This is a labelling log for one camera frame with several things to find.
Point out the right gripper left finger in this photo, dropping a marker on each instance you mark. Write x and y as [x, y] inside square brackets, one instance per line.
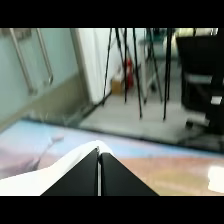
[80, 180]

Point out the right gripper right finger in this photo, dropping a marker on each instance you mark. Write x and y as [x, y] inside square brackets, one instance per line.
[120, 181]

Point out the white garment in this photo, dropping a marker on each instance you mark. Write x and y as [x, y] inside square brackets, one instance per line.
[43, 176]

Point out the cardboard box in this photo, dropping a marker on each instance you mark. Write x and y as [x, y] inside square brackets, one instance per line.
[117, 87]

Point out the red fire extinguisher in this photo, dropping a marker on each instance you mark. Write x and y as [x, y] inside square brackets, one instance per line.
[129, 75]

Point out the black tripod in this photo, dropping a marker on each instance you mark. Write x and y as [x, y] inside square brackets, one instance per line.
[166, 66]
[126, 66]

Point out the black office chair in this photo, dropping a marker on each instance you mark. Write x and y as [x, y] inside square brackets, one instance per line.
[200, 76]

